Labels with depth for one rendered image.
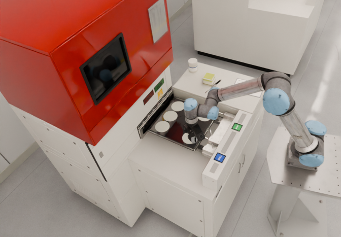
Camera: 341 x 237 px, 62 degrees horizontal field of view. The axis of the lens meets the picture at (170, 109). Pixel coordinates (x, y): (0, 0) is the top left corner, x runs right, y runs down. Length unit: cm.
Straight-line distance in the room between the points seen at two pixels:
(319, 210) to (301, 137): 128
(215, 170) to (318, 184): 60
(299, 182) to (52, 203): 214
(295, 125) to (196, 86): 88
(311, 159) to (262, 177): 121
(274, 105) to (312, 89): 232
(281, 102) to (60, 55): 96
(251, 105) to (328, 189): 67
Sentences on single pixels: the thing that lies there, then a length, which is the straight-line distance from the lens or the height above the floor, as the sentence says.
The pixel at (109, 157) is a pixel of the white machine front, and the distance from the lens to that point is 178.
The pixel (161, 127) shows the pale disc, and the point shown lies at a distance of 196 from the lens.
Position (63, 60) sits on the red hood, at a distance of 122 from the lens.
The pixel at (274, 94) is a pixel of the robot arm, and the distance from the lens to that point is 136.
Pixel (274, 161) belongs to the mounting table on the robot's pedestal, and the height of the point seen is 82.
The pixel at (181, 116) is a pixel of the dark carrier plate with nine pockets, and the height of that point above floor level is 90.
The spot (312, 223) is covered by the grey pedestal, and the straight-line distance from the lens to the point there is 269.
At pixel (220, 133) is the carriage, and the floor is 88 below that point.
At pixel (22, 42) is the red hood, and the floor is 182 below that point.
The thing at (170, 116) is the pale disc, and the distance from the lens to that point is 202.
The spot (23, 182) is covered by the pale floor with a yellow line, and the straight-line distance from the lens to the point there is 327.
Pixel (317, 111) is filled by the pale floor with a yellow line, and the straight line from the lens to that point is 345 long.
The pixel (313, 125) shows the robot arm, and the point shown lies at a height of 112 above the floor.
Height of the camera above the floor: 239
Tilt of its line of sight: 46 degrees down
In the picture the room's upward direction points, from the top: 9 degrees counter-clockwise
